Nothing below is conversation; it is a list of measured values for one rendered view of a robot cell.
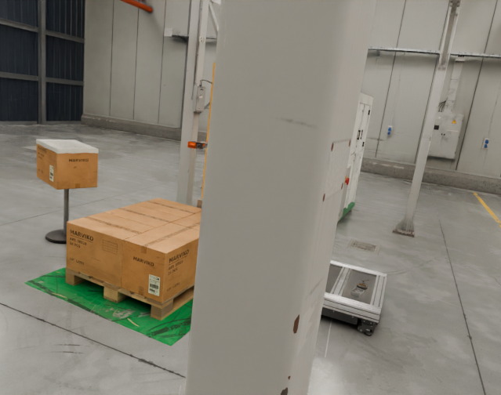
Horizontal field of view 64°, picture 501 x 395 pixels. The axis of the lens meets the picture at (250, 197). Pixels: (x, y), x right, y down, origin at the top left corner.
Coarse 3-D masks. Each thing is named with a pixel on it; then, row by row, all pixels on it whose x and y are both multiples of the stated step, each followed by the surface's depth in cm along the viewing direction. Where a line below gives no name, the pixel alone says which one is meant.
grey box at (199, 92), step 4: (196, 88) 473; (200, 88) 478; (204, 88) 486; (196, 92) 474; (200, 92) 480; (204, 92) 488; (196, 96) 475; (200, 96) 482; (204, 96) 490; (196, 100) 477; (200, 100) 484; (204, 100) 492; (196, 104) 478; (200, 104) 486; (204, 104) 493; (192, 108) 480; (196, 108) 480; (200, 108) 487
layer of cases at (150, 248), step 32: (96, 224) 328; (128, 224) 337; (160, 224) 347; (192, 224) 357; (96, 256) 318; (128, 256) 303; (160, 256) 290; (192, 256) 323; (128, 288) 309; (160, 288) 295
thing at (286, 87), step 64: (256, 0) 34; (320, 0) 32; (256, 64) 35; (320, 64) 33; (256, 128) 36; (320, 128) 34; (256, 192) 37; (320, 192) 35; (256, 256) 38; (320, 256) 41; (192, 320) 43; (256, 320) 40; (192, 384) 44; (256, 384) 41
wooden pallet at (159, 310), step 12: (72, 276) 334; (84, 276) 327; (108, 288) 318; (120, 288) 312; (192, 288) 349; (120, 300) 319; (144, 300) 303; (168, 300) 303; (180, 300) 328; (156, 312) 300; (168, 312) 307
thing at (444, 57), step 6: (210, 0) 615; (450, 0) 473; (456, 0) 470; (210, 6) 622; (450, 6) 491; (456, 6) 480; (210, 12) 629; (450, 18) 494; (216, 24) 648; (450, 24) 500; (216, 30) 654; (450, 30) 506; (216, 36) 665; (450, 36) 512; (444, 48) 528; (444, 54) 535; (444, 60) 543; (438, 66) 551; (444, 66) 548
